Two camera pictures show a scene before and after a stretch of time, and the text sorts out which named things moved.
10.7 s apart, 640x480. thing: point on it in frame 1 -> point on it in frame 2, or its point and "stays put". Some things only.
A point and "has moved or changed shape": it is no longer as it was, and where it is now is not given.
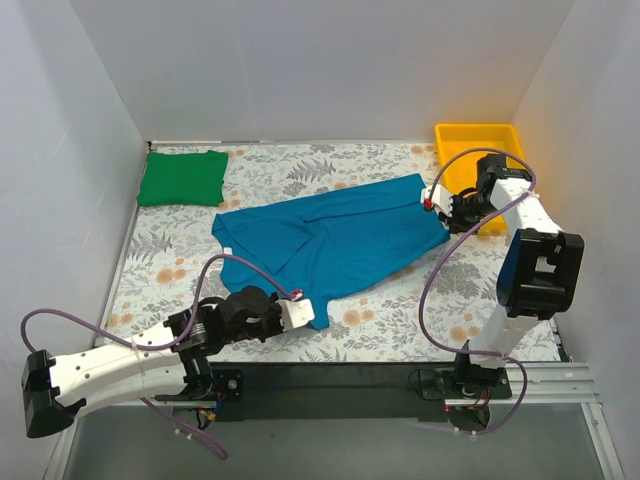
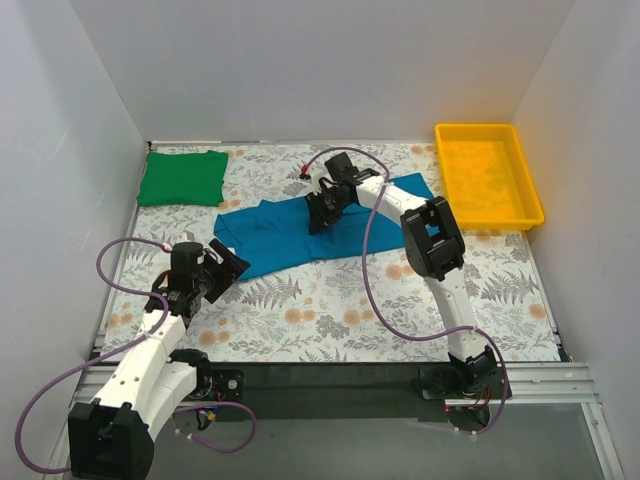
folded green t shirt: (183, 178) stays put
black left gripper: (272, 316) -> (226, 265)
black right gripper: (454, 213) -> (322, 211)
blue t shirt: (325, 245) has moved or changed shape
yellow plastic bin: (460, 174) stays put
